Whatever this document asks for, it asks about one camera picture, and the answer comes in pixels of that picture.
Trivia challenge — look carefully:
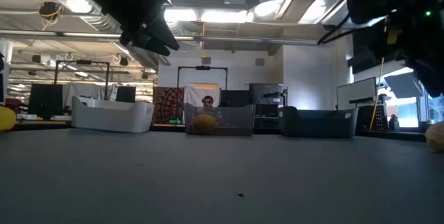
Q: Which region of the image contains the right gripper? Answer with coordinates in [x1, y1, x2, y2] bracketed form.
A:
[384, 8, 444, 98]

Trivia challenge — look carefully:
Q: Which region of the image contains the yellow lemon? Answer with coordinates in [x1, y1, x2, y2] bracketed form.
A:
[0, 105, 17, 133]
[192, 113, 219, 135]

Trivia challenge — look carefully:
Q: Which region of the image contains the grey softbox lamp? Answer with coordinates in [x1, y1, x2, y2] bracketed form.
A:
[384, 72, 425, 99]

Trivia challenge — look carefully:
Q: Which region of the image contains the ceiling light panel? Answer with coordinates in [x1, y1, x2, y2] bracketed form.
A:
[162, 7, 249, 24]

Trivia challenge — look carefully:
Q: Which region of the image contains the black computer monitor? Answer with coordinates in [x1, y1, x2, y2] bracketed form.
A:
[115, 85, 137, 103]
[221, 89, 253, 108]
[28, 83, 64, 118]

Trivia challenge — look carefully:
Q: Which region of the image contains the bright window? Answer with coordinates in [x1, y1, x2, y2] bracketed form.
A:
[385, 66, 444, 128]

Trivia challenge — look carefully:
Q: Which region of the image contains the patterned tapestry cloth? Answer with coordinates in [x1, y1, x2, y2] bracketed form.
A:
[152, 86, 185, 125]

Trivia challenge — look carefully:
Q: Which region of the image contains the white hanging cloth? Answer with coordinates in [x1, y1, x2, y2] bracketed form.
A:
[62, 83, 117, 109]
[183, 85, 221, 107]

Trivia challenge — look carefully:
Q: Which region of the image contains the beige board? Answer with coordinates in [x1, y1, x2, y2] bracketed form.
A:
[193, 83, 219, 91]

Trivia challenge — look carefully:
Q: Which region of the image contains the long grey ceiling pipe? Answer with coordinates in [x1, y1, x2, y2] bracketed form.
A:
[0, 29, 336, 47]

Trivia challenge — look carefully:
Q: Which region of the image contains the dark bottle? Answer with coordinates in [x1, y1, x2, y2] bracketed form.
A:
[388, 114, 400, 132]

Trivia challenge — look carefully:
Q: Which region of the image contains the black perforated stand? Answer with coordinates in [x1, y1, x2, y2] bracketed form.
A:
[373, 104, 389, 130]

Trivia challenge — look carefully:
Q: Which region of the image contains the whiteboard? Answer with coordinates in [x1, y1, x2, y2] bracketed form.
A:
[335, 76, 378, 111]

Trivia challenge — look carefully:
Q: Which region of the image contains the person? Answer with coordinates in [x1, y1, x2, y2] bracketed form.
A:
[200, 95, 215, 109]

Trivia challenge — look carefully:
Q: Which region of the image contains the white plastic basket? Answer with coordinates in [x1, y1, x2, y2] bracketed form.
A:
[71, 95, 155, 134]

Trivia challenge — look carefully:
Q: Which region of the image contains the grey translucent basket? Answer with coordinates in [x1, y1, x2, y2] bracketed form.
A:
[183, 103, 257, 137]

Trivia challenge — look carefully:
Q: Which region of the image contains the teal plastic basket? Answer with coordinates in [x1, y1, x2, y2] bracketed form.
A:
[278, 105, 360, 139]

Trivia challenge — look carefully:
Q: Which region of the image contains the red object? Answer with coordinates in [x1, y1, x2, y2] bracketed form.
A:
[5, 98, 22, 114]

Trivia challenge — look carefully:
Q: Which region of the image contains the black camera gantry frame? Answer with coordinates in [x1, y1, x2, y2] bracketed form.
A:
[177, 65, 229, 90]

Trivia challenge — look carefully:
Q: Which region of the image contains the black wall screen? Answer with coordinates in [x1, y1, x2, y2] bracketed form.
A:
[348, 26, 386, 76]

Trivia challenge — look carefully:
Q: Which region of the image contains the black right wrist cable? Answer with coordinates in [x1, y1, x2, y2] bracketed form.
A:
[317, 14, 353, 46]

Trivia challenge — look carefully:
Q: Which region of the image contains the ceiling cable reel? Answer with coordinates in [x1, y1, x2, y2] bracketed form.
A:
[37, 1, 64, 31]

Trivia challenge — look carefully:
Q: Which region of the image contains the rectangular metal ceiling duct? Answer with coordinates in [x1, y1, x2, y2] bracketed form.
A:
[280, 0, 350, 30]

